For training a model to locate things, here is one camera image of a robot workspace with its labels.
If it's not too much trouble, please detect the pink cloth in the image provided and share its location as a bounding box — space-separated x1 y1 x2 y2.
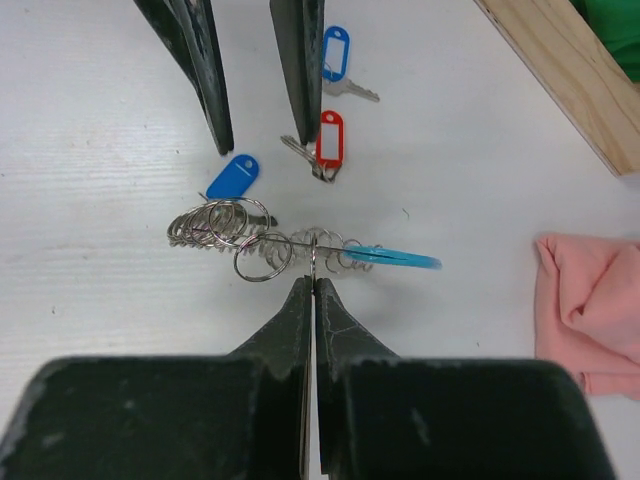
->
534 233 639 400

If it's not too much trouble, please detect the key with blue window tag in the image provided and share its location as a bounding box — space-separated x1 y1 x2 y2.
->
322 25 380 103

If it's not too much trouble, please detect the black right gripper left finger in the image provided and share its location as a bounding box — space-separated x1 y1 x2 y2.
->
1 276 312 479

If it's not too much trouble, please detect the wooden clothes rack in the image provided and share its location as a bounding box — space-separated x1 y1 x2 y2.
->
476 0 639 177

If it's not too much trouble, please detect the key with red tag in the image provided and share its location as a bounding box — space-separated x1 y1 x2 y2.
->
280 110 345 184

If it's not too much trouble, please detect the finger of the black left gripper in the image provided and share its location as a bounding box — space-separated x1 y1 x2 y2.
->
269 0 325 145
135 0 234 154

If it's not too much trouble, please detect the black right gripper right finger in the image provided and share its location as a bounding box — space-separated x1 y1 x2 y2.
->
314 279 615 479

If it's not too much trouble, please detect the key with solid blue tag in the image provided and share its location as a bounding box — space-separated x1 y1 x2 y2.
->
199 154 266 225

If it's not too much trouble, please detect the green shirt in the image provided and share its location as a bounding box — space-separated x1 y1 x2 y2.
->
571 0 640 84

